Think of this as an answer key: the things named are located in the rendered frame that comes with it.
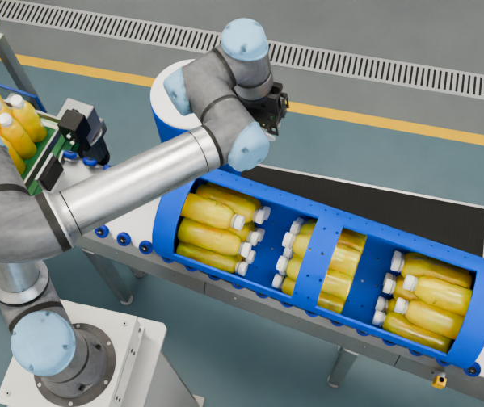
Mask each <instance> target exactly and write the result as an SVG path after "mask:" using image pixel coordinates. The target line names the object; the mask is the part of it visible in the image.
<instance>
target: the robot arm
mask: <svg viewBox="0 0 484 407"><path fill-rule="evenodd" d="M268 49H269V46H268V42H267V38H266V35H265V33H264V30H263V28H262V26H261V25H260V24H259V23H257V22H256V21H254V20H252V19H236V20H234V21H232V22H230V23H229V24H228V25H227V26H226V27H225V29H224V31H223V32H222V34H221V43H220V44H219V45H217V46H216V47H214V48H213V49H211V50H210V51H208V52H206V53H205V54H203V55H202V56H200V57H198V58H196V59H195V60H194V61H191V62H190V63H188V64H186V65H185V66H181V67H180V68H179V69H177V70H176V71H174V72H173V73H171V74H170V75H169V76H168V77H166V78H165V79H164V82H163V86H164V89H165V91H166V93H167V95H168V97H169V99H170V100H171V102H172V103H173V105H174V106H175V108H176V110H177V111H178V112H179V114H180V115H182V116H186V115H189V114H193V113H194V114H195V115H196V117H197V118H198V120H199V121H200V122H201V124H202V125H200V126H198V127H196V128H193V129H191V130H189V131H187V132H185V133H183V134H180V135H178V136H176V137H174V138H172V139H170V140H168V141H165V142H163V143H161V144H160V145H157V146H155V147H153V148H151V149H148V150H146V151H145V152H143V153H139V154H138V155H136V156H134V157H131V158H129V159H127V160H125V161H123V162H121V163H119V164H117V165H115V166H112V167H110V168H108V169H106V170H104V171H101V172H99V173H97V174H95V175H93V176H91V177H89V178H86V179H84V180H82V181H81V182H79V183H76V184H74V185H72V186H70V187H67V188H66V189H64V190H61V191H58V192H57V193H50V192H47V191H42V192H41V193H39V194H37V195H33V196H31V195H30V193H29V191H28V190H27V188H26V186H25V184H24V182H23V180H22V178H21V176H20V174H19V172H18V170H17V168H16V166H15V164H14V162H13V160H12V158H11V156H10V154H9V152H8V151H9V149H8V147H7V146H6V145H4V143H3V141H2V139H1V138H0V310H1V313H2V315H3V317H4V320H5V322H6V325H7V327H8V329H9V331H10V332H11V350H12V354H13V355H14V357H15V359H16V361H17V362H18V363H19V365H20V366H21V367H22V368H24V369H25V370H26V371H28V372H30V373H32V374H34V375H37V376H40V378H41V379H42V381H43V383H44V385H45V387H46V388H47V389H48V390H49V391H50V392H52V393H54V394H56V395H58V396H59V397H64V398H77V397H82V396H84V395H86V394H87V393H89V392H91V391H92V390H93V389H94V388H95V387H97V385H98V384H99V383H100V381H101V380H102V378H103V376H104V374H105V371H106V369H107V352H106V349H105V347H104V345H103V343H102V342H101V341H100V340H99V339H98V338H97V337H96V336H94V335H93V334H92V333H90V332H88V331H85V330H82V329H75V328H74V327H73V325H72V323H71V321H70V319H69V317H68V315H67V313H66V311H65V309H64V307H63V304H62V303H61V301H60V298H59V296H58V294H57V292H56V290H55V288H54V286H53V283H52V281H51V279H50V276H49V273H48V268H47V267H46V265H45V263H44V262H43V261H42V260H45V259H48V258H52V257H55V256H57V255H59V254H62V253H64V252H66V251H67V250H70V249H72V248H74V245H75V243H76V240H77V239H78V238H79V237H80V236H82V235H84V234H86V233H89V232H90V231H92V230H94V229H97V228H99V227H101V226H103V225H105V224H107V223H109V222H111V221H113V220H115V219H117V218H119V217H121V216H123V215H125V214H127V213H129V212H131V211H133V210H135V209H137V208H139V207H141V206H143V205H145V204H147V203H149V202H151V201H153V200H155V199H157V198H159V197H161V196H163V195H165V194H167V193H169V192H171V191H173V190H175V189H177V188H179V187H181V186H183V185H185V184H187V183H189V182H191V181H193V180H195V179H197V178H199V177H201V176H203V175H205V174H207V173H209V172H211V171H213V170H215V169H217V168H219V167H221V166H224V165H226V164H227V163H229V165H230V166H232V167H233V168H234V169H235V170H236V171H244V170H250V169H252V168H254V167H256V166H257V165H258V164H259V163H260V162H261V161H262V160H263V159H264V158H265V157H266V156H267V154H268V152H269V148H270V143H269V141H275V140H276V139H275V137H274V136H272V135H276V136H279V132H278V127H280V126H281V123H280V121H281V118H285V115H286V112H287V109H286V108H289V103H288V94H287V93H284V92H281V91H282V89H283V84H282V83H278V82H273V77H272V71H271V62H270V57H269V52H268ZM280 97H282V98H283V99H281V98H280ZM285 100H286V102H287V104H286V103H285ZM274 128H275V129H276V131H272V129H274ZM264 129H267V132H268V133H269V134H268V133H266V132H265V131H264ZM270 134H272V135H270ZM54 214H55V215H54ZM67 239H68V240H67Z"/></svg>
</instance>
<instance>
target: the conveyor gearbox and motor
mask: <svg viewBox="0 0 484 407"><path fill-rule="evenodd" d="M72 108H73V109H77V110H78V111H79V112H80V113H82V114H83V115H85V117H86V119H87V121H88V123H89V125H90V127H91V131H90V133H89V135H88V136H87V140H88V141H89V144H90V146H91V148H90V150H89V151H88V152H87V151H84V153H83V154H80V153H78V156H79V157H80V158H82V159H83V158H84V157H91V158H94V159H95V160H96V161H97V164H99V165H101V166H104V165H106V164H107V163H108V162H109V160H110V153H109V151H108V149H107V145H106V143H105V141H104V139H103V136H104V135H105V133H106V131H107V126H106V124H105V123H104V120H103V119H101V118H99V117H98V114H97V112H96V110H95V107H94V105H90V104H87V103H83V102H80V101H78V100H75V99H72V98H67V100H66V101H65V103H64V104H63V106H62V108H61V109H60V111H59V112H58V114H57V116H56V117H58V118H61V117H62V116H63V114H64V113H65V111H66V109H69V110H72Z"/></svg>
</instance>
